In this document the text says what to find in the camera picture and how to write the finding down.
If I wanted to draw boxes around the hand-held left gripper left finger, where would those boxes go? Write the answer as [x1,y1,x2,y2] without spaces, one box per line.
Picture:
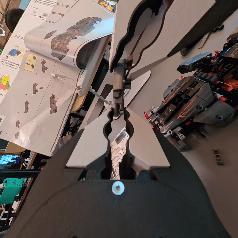
[66,108,113,176]

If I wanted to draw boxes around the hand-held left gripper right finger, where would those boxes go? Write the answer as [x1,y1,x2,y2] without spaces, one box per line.
[124,107,171,176]

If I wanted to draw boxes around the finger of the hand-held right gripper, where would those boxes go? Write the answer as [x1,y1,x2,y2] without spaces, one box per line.
[109,0,155,73]
[127,0,216,77]

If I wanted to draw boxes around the small grey lego subassembly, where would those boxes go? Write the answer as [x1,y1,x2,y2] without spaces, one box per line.
[112,56,133,117]

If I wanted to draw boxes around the black lego axle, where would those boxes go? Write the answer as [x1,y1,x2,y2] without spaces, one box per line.
[198,24,224,49]

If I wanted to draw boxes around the lego sticker sheet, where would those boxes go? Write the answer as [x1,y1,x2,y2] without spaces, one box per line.
[110,127,130,180]

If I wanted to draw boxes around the large grey lego vehicle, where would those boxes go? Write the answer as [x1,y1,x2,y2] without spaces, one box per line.
[144,36,238,152]

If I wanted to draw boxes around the dark grey lego plate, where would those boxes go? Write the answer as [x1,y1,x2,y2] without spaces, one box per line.
[212,149,224,165]

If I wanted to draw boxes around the lego instruction booklet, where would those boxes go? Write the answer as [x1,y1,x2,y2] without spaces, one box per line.
[0,0,116,156]

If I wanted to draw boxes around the white book stand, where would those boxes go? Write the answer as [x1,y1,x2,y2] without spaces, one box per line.
[5,33,151,154]

